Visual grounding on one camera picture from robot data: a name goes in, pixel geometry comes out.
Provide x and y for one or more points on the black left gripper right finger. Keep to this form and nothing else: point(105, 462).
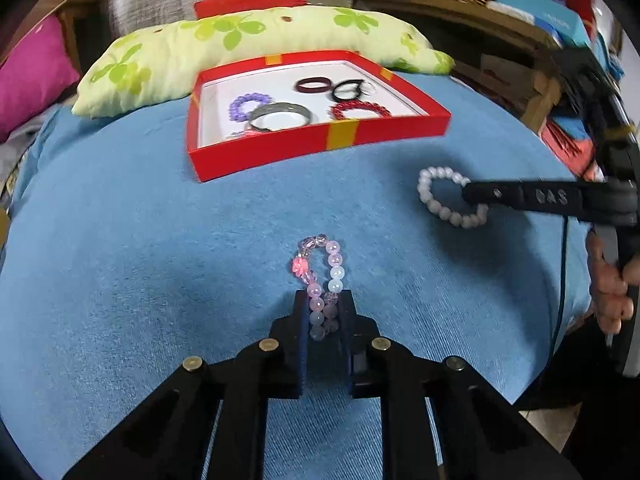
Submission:
point(376, 365)

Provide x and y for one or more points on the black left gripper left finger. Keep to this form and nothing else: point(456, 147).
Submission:
point(275, 366)

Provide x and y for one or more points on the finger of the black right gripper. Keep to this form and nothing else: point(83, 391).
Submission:
point(547, 197)

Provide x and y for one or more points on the maroon hair band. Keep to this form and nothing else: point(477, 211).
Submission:
point(313, 85)

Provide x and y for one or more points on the red jewelry box tray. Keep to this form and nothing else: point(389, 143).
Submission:
point(368, 104)

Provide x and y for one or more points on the right hand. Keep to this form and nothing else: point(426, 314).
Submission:
point(609, 287)

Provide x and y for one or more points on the wooden shelf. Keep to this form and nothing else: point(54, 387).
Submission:
point(504, 58)

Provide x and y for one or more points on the blue cardboard box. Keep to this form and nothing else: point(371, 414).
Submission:
point(565, 21)

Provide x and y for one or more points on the blue blanket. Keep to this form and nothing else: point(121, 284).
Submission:
point(119, 263)

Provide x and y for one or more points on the silver metal bangle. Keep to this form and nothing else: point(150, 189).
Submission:
point(278, 116)

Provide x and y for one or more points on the green floral pillow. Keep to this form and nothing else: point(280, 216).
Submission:
point(160, 63)

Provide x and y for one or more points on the grey bedsheet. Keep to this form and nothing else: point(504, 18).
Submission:
point(14, 150)

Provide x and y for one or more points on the red cushion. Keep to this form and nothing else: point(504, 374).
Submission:
point(211, 8)

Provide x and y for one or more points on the magenta pillow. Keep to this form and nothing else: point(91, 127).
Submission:
point(34, 75)

